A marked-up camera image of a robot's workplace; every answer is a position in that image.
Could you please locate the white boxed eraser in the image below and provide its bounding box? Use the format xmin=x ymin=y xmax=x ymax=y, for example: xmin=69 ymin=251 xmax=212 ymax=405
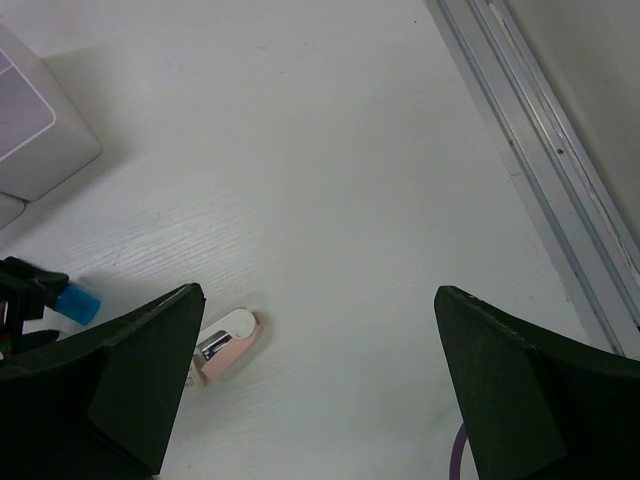
xmin=184 ymin=357 xmax=207 ymax=391

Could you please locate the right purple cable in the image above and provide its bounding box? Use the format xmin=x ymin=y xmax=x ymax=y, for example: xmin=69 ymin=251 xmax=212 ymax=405
xmin=448 ymin=424 xmax=471 ymax=480

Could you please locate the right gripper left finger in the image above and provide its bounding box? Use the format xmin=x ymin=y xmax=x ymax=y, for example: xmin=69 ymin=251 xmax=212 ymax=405
xmin=1 ymin=283 xmax=205 ymax=479

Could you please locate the blue capped black highlighter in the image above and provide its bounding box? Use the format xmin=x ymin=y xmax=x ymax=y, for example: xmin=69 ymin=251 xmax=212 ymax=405
xmin=45 ymin=282 xmax=101 ymax=326

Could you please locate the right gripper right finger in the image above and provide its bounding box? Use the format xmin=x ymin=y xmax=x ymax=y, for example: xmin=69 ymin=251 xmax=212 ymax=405
xmin=434 ymin=286 xmax=639 ymax=479

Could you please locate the aluminium right rail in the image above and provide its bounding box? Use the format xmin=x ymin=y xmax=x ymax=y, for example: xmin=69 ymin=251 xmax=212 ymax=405
xmin=427 ymin=1 xmax=639 ymax=359

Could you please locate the pink white correction tape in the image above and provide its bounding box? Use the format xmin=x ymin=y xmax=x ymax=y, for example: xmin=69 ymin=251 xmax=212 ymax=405
xmin=194 ymin=308 xmax=261 ymax=383

